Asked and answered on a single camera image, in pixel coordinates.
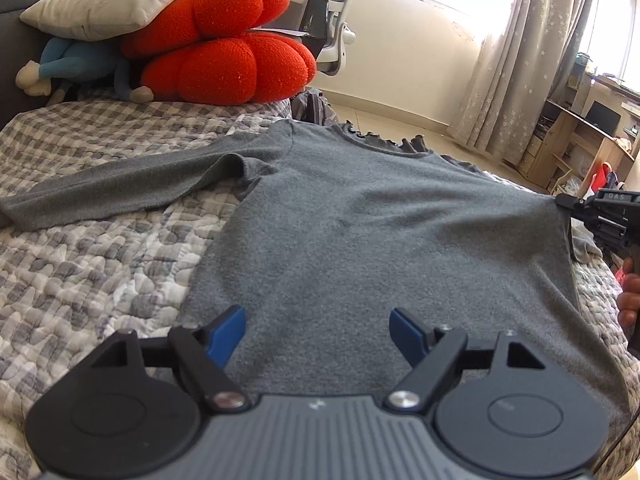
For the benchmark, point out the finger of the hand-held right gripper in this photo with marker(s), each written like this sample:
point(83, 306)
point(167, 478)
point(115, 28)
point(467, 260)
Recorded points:
point(570, 205)

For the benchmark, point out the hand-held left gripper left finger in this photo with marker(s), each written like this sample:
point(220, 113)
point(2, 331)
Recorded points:
point(230, 332)

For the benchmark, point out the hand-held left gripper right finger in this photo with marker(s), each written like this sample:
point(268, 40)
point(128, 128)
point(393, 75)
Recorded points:
point(407, 332)

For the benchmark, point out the grey knit sweater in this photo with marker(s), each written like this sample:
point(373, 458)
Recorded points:
point(375, 235)

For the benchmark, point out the person's right hand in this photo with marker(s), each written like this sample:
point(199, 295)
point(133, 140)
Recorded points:
point(631, 305)

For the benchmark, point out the wooden computer desk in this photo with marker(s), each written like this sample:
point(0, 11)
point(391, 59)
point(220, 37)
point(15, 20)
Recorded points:
point(575, 145)

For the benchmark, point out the black laptop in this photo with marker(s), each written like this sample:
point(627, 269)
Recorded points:
point(602, 117)

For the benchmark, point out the grey checked quilt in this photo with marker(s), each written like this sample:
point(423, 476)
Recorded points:
point(100, 270)

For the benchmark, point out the grey star curtain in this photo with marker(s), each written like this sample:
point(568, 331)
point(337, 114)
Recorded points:
point(525, 60)

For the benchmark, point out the grey patterned garment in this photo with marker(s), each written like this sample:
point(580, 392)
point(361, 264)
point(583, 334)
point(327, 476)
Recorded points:
point(312, 107)

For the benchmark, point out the red pumpkin plush cushion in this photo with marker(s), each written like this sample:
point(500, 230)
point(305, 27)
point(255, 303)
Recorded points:
point(225, 60)

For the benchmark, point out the white mesh office chair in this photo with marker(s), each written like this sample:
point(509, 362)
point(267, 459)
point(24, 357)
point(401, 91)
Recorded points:
point(337, 35)

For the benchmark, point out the blue monkey plush toy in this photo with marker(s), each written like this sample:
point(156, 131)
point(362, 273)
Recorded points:
point(75, 60)

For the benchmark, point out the white printed pillow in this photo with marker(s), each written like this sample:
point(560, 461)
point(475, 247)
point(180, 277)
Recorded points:
point(125, 0)

